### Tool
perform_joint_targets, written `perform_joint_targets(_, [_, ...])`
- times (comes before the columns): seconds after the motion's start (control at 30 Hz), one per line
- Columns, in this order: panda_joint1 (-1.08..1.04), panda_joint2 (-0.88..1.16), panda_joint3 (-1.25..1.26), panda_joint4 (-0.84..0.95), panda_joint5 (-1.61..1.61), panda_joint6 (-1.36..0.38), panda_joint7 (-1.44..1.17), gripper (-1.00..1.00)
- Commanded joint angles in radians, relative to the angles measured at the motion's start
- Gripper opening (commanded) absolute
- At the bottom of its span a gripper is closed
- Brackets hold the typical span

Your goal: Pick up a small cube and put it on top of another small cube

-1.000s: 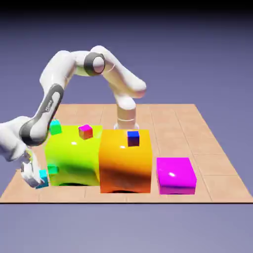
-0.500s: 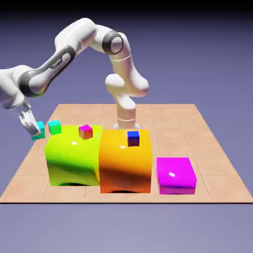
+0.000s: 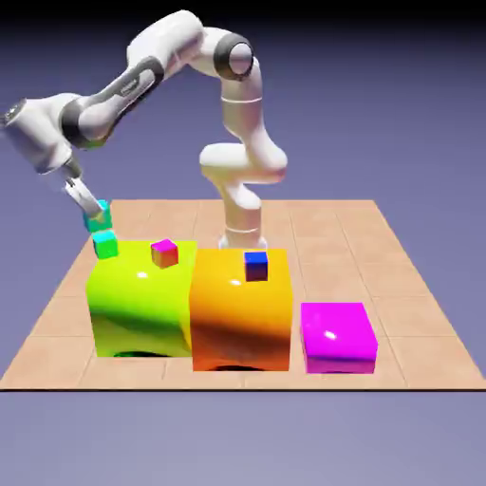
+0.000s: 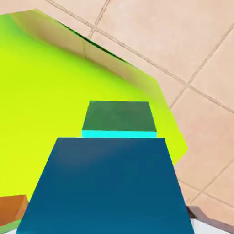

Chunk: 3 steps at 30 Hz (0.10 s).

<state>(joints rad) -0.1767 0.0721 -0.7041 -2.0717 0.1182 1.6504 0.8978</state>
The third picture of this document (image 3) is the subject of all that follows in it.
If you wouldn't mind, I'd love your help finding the small cyan cube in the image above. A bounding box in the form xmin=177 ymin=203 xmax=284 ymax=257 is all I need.
xmin=91 ymin=230 xmax=120 ymax=261
xmin=83 ymin=199 xmax=114 ymax=234

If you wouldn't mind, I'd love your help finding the large magenta box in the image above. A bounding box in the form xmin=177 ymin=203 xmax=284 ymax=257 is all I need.
xmin=300 ymin=302 xmax=380 ymax=375

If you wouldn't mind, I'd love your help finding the large lime green box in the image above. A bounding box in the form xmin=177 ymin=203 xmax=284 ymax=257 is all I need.
xmin=85 ymin=239 xmax=198 ymax=359

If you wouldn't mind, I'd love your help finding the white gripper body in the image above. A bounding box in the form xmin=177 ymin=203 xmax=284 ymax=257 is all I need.
xmin=63 ymin=177 xmax=104 ymax=219

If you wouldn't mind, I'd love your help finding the small magenta cube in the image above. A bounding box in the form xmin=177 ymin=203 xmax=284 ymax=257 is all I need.
xmin=150 ymin=238 xmax=179 ymax=270

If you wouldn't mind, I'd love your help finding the large orange box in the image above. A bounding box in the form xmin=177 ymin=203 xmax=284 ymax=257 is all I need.
xmin=188 ymin=248 xmax=294 ymax=372

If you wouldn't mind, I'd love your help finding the small blue cube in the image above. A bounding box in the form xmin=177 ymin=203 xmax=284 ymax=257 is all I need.
xmin=243 ymin=251 xmax=270 ymax=283

